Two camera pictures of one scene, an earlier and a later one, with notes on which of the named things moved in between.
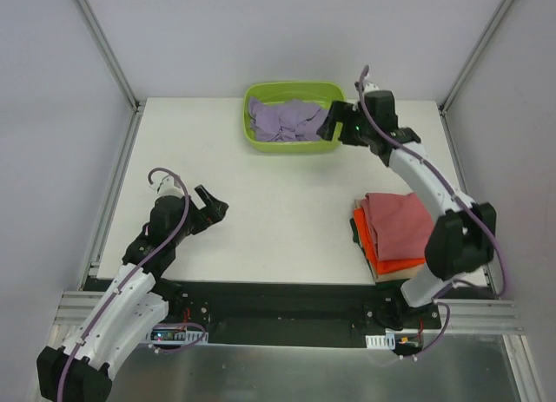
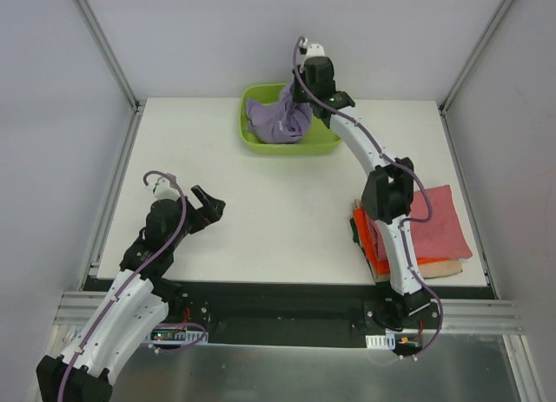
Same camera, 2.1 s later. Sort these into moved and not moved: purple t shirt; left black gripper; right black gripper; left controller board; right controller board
Moved: purple t shirt; right black gripper
Not moved: left controller board; right controller board; left black gripper
